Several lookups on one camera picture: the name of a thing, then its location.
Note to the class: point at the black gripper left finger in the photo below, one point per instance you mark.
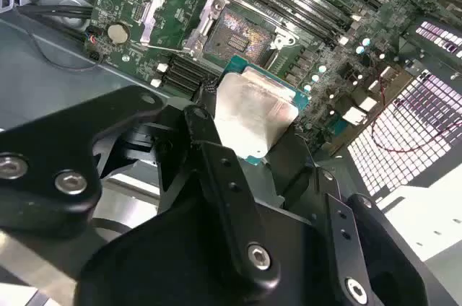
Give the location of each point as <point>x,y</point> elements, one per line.
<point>43,147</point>

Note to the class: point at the metal socket cover frame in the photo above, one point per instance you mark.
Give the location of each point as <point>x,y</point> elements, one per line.
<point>148,22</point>

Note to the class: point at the silver topped green CPU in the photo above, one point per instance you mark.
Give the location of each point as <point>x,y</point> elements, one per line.
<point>252,111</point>

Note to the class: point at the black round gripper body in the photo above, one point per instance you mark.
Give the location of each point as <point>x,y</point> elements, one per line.
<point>162,270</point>

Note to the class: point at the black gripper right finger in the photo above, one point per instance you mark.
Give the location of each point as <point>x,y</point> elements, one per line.
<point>337,248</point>

